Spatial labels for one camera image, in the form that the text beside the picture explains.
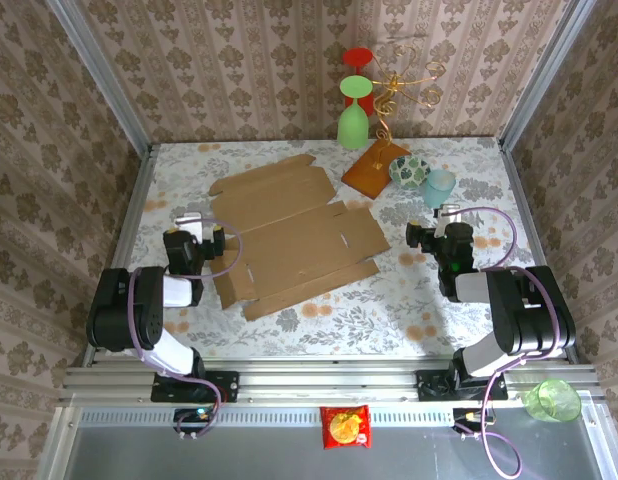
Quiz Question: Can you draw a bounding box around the light blue plastic cup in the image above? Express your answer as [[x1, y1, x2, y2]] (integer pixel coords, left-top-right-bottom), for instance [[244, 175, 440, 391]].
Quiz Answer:
[[421, 168, 458, 210]]

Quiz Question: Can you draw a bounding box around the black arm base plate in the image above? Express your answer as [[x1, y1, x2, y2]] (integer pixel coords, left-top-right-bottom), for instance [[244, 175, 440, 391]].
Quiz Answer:
[[149, 370, 240, 404], [416, 369, 508, 401]]

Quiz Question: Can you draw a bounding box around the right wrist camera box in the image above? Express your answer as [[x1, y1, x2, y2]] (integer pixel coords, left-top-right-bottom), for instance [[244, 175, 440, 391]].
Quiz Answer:
[[435, 202, 463, 239]]

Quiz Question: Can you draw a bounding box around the aluminium frame cross rail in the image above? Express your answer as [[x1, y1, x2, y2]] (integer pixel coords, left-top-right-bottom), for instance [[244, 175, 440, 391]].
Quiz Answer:
[[58, 364, 603, 404]]

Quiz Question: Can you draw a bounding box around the gold wire stand wooden base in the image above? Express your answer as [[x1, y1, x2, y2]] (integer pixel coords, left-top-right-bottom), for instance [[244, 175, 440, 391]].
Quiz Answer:
[[341, 43, 448, 201]]

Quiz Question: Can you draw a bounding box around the small black circuit board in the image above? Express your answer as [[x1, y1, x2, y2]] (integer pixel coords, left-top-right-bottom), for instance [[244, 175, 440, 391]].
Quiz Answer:
[[452, 407, 495, 436], [173, 407, 215, 436]]

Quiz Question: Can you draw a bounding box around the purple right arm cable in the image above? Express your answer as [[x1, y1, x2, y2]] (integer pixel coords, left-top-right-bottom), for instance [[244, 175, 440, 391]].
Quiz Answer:
[[451, 205, 565, 479]]

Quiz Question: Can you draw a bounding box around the green plastic goblet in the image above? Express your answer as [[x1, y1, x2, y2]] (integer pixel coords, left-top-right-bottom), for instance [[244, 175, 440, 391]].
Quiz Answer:
[[336, 75, 375, 150]]

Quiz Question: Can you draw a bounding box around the aluminium table side rail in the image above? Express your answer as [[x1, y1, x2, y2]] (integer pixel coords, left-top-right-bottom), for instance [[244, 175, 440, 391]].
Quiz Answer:
[[81, 147, 155, 369], [498, 142, 580, 364]]

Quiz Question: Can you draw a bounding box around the transparent green plastic cup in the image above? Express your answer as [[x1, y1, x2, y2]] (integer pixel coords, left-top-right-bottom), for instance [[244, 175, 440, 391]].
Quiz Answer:
[[524, 378, 583, 425]]

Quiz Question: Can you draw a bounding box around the red snack packet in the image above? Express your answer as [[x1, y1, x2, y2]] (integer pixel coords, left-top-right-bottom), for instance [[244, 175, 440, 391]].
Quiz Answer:
[[319, 404, 373, 450]]

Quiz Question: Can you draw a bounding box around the grey metal sheet tray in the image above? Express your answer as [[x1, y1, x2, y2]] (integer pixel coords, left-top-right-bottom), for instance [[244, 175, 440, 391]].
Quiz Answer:
[[36, 407, 618, 480]]

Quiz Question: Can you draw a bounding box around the floral table cover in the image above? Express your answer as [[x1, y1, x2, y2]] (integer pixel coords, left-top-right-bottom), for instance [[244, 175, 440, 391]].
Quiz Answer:
[[108, 137, 573, 359]]

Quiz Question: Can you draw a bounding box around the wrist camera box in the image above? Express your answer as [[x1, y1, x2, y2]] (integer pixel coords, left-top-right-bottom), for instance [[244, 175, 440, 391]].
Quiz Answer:
[[174, 211, 206, 239], [435, 202, 463, 239]]

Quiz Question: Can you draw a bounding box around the leaf patterned bowl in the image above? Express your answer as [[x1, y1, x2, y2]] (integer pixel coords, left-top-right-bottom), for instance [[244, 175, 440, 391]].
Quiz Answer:
[[388, 154, 431, 190]]

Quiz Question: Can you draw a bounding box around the red plastic goblet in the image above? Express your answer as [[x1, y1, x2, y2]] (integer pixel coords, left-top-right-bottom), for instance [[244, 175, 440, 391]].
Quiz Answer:
[[342, 46, 376, 119]]

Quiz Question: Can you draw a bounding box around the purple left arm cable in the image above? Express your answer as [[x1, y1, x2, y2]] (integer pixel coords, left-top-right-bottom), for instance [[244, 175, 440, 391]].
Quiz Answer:
[[127, 215, 245, 441]]

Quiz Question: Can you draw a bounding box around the aluminium frame upright post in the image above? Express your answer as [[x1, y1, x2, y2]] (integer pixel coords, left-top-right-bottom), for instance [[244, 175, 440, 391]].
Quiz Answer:
[[498, 0, 598, 151], [43, 0, 155, 156]]

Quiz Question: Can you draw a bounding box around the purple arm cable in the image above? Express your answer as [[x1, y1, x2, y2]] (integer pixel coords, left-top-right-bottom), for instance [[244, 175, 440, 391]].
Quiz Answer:
[[127, 215, 245, 441], [451, 205, 565, 479]]

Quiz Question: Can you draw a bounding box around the brown cardboard paper box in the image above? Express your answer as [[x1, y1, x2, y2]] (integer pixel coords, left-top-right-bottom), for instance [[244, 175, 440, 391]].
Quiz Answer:
[[208, 153, 392, 321]]

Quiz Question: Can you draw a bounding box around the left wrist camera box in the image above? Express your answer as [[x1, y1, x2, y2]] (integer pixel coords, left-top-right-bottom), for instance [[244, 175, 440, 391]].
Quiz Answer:
[[174, 211, 206, 239]]

